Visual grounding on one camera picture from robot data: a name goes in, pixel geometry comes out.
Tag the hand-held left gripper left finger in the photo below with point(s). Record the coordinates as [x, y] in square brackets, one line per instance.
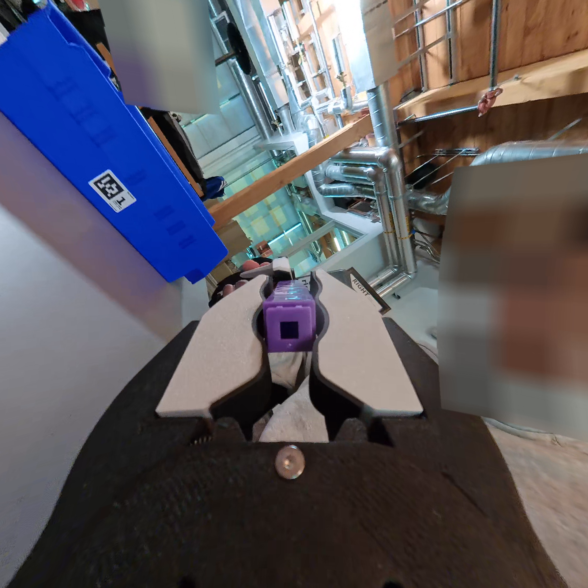
[220, 358]

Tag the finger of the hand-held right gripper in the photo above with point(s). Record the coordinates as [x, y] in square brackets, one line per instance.
[278, 268]

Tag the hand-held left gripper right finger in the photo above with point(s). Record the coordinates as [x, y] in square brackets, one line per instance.
[363, 358]

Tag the purple linked cube stick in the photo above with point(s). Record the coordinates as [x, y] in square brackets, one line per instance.
[289, 326]

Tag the blue labelled plastic bin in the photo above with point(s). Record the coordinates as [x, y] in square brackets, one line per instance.
[92, 115]

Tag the person's right hand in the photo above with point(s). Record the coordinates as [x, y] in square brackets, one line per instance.
[235, 288]

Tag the cardboard box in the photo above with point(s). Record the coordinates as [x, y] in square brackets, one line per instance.
[234, 236]

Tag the framed marker board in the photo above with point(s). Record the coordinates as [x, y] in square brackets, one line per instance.
[367, 289]

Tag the wooden beam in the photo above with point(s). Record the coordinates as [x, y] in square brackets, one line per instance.
[298, 160]

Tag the black round fan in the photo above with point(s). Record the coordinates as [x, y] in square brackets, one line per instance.
[239, 46]

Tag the red hanging tag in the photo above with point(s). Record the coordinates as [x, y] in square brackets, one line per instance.
[489, 101]

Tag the silver duct pipes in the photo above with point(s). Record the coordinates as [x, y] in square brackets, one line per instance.
[390, 197]

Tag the large silver duct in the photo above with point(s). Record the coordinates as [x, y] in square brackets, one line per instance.
[528, 151]

